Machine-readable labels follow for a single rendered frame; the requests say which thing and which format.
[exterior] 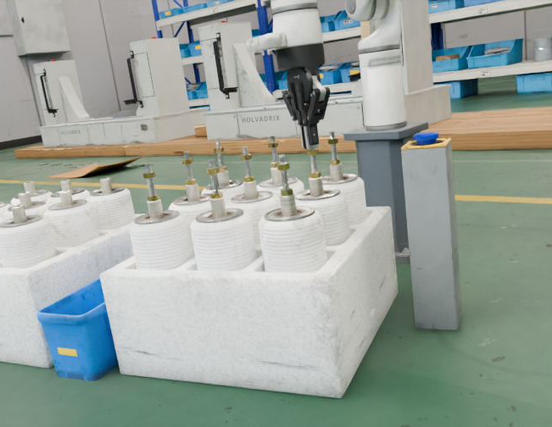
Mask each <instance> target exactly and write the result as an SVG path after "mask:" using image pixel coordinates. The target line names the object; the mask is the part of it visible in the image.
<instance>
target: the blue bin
mask: <svg viewBox="0 0 552 427"><path fill-rule="evenodd" d="M36 316H37V319H38V321H39V322H41V323H42V328H43V331H44V334H45V336H46V339H47V344H48V347H49V351H50V353H51V356H52V359H53V364H54V367H55V370H56V373H57V375H58V376H59V377H65V378H71V379H77V380H87V381H95V380H100V379H101V378H103V377H104V376H105V375H106V374H107V373H108V372H110V371H111V370H112V369H114V368H115V367H117V366H118V365H119V363H118V359H117V355H116V351H115V347H114V339H113V336H112V331H111V327H110V323H109V316H108V312H107V308H106V303H105V300H104V295H103V288H102V284H101V280H100V278H98V279H97V280H94V281H93V282H91V283H89V284H87V285H85V286H83V287H82V288H80V289H78V290H76V291H73V292H71V293H70V294H69V295H67V296H65V297H62V298H60V299H58V301H56V302H53V303H51V304H49V305H47V306H46V307H45V308H42V309H40V310H39V311H37V313H36Z"/></svg>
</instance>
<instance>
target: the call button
mask: <svg viewBox="0 0 552 427"><path fill-rule="evenodd" d="M413 137H414V140H415V141H416V144H428V143H434V142H436V141H437V138H439V134H438V133H437V132H436V131H428V132H421V133H416V134H414V135H413Z"/></svg>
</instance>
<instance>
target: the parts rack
mask: <svg viewBox="0 0 552 427"><path fill-rule="evenodd" d="M151 1H152V6H153V15H154V20H155V25H156V31H157V36H158V38H163V35H162V30H161V26H164V25H171V24H174V23H178V22H182V21H183V22H182V24H181V26H180V28H179V29H178V31H177V32H176V34H175V36H174V37H177V35H178V33H179V32H180V30H181V28H182V26H183V25H184V24H185V22H187V32H188V37H189V43H193V42H194V39H193V33H192V26H193V25H198V24H202V23H206V22H210V21H214V20H218V19H224V18H228V17H232V16H236V15H239V14H246V13H250V12H253V11H257V15H258V21H259V33H260V35H261V36H263V35H266V34H270V33H271V31H272V29H273V24H272V23H273V17H272V19H271V21H270V23H268V17H267V10H266V9H267V8H271V1H270V0H236V1H233V2H229V3H223V4H220V5H216V6H213V7H209V8H203V9H199V10H196V11H193V12H189V13H186V14H180V15H177V16H173V17H169V18H166V19H159V16H160V14H159V10H158V4H157V0H151ZM551 6H552V0H506V1H501V2H496V3H487V4H483V5H477V6H473V7H468V8H459V9H454V10H450V11H444V12H440V13H435V14H429V25H430V26H431V33H432V39H431V44H432V50H440V49H444V46H443V24H448V23H454V22H460V21H465V20H470V19H480V18H485V17H490V16H495V15H501V14H510V13H515V12H521V11H526V10H531V9H536V8H546V7H551ZM322 38H323V44H326V43H331V42H340V41H346V40H351V39H356V38H361V26H360V27H355V28H350V29H345V30H336V31H332V32H327V33H322ZM272 53H274V54H275V55H276V49H275V48H273V49H270V50H264V51H259V52H254V55H259V54H262V56H263V60H264V66H265V78H266V85H267V90H268V91H269V93H270V94H271V95H272V96H273V97H274V98H275V100H278V97H282V91H284V90H277V89H276V88H277V87H279V85H278V86H277V85H276V77H275V69H274V63H273V56H272ZM534 61H535V60H530V61H522V62H520V63H516V64H510V65H506V66H497V67H489V68H481V69H463V70H457V71H450V72H442V73H434V74H432V75H433V82H442V81H452V80H468V79H476V78H485V77H494V76H503V75H519V74H528V73H537V72H545V71H552V60H547V61H540V62H534ZM181 62H182V65H186V64H193V69H194V74H195V80H196V83H198V82H201V81H200V76H199V71H198V65H199V64H203V63H204V62H203V56H202V55H199V56H194V57H190V58H182V59H181ZM357 82H358V81H357ZM357 82H349V83H338V84H334V85H326V86H323V87H327V86H328V87H329V88H330V91H331V92H347V91H352V90H353V89H354V87H355V86H356V84H357ZM188 103H189V107H192V106H201V105H209V99H208V98H202V99H194V100H188Z"/></svg>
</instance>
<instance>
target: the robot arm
mask: <svg viewBox="0 0 552 427"><path fill-rule="evenodd" d="M270 1H271V8H272V14H273V33H270V34H266V35H262V36H258V37H255V38H251V39H248V40H247V42H246V46H247V52H248V53H252V52H259V51H264V50H270V49H273V48H275V49H276V61H277V68H278V69H279V70H280V71H287V90H284V91H282V97H283V100H284V102H285V104H286V106H287V109H288V112H289V113H290V115H291V117H292V120H293V121H296V120H297V123H298V125H300V133H301V141H302V148H305V149H315V148H318V147H319V146H320V141H319V134H318V128H317V124H318V123H319V121H320V120H323V119H324V117H325V113H326V107H327V103H328V99H329V96H330V92H331V91H330V88H329V87H328V86H327V87H323V86H322V85H321V77H320V75H319V71H318V66H322V65H324V64H325V54H324V46H323V38H322V30H321V21H320V17H319V13H318V6H317V0H270ZM345 8H346V12H347V14H348V16H349V17H350V18H351V19H353V20H355V21H372V20H377V28H376V30H375V31H374V32H373V33H372V34H371V35H369V36H368V37H366V38H364V39H363V40H361V41H360V42H359V44H358V50H359V59H360V76H361V85H362V94H363V104H364V113H365V130H368V131H377V130H392V129H398V128H402V127H405V126H406V125H407V119H406V108H405V97H404V84H403V76H402V64H401V54H400V37H401V20H400V0H345Z"/></svg>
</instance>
